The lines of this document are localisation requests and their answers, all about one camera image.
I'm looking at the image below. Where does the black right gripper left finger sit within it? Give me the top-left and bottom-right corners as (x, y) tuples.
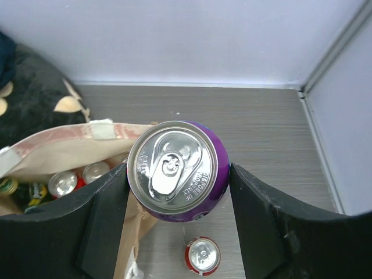
(1, 163), (128, 278)

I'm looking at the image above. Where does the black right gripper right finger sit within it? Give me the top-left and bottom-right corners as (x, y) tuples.
(230, 164), (371, 278)

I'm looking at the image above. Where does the red cola can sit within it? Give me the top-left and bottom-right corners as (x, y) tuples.
(48, 170), (85, 199)
(184, 236), (221, 277)
(82, 161), (110, 184)

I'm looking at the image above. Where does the tan jute canvas bag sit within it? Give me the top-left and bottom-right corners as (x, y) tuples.
(1, 120), (157, 278)

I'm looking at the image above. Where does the purple soda can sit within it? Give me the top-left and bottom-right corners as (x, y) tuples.
(127, 121), (230, 222)

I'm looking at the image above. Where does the clear soda water bottle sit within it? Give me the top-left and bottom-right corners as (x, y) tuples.
(24, 183), (53, 213)

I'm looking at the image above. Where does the dark green glass bottle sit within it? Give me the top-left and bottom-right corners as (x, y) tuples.
(0, 177), (19, 196)

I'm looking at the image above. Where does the navy blue cloth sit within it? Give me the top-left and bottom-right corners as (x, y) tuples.
(0, 32), (16, 89)

